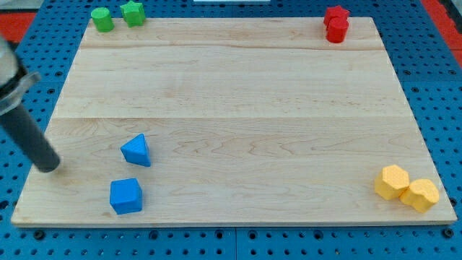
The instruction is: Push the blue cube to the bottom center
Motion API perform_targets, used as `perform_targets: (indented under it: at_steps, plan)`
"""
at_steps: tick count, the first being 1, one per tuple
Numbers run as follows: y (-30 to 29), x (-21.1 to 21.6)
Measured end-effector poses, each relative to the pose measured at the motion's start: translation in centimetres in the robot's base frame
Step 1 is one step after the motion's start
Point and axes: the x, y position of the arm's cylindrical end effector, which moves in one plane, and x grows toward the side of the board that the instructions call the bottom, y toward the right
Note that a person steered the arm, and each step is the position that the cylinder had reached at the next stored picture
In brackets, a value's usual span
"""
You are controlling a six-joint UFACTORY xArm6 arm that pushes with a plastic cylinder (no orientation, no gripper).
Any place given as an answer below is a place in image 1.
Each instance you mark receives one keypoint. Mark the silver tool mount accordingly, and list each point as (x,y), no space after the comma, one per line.
(15,79)

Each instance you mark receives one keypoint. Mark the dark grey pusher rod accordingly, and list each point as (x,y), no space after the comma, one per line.
(26,134)

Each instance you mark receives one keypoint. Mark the blue cube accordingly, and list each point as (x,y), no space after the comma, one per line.
(126,196)

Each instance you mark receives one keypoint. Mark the green cylinder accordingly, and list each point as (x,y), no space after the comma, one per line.
(102,19)

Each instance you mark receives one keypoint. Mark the blue triangular prism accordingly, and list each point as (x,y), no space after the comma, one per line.
(136,151)

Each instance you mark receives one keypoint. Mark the green star block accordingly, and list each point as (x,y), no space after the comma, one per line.
(133,13)

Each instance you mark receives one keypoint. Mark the wooden board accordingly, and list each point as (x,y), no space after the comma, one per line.
(250,122)

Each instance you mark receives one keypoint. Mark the red cylinder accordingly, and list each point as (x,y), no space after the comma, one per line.
(336,29)

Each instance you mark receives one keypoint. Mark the red star block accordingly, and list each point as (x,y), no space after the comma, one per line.
(335,12)

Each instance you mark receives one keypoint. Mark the yellow hexagon block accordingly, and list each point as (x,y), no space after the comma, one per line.
(391,182)

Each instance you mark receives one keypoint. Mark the yellow heart block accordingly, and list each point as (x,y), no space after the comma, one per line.
(421,194)

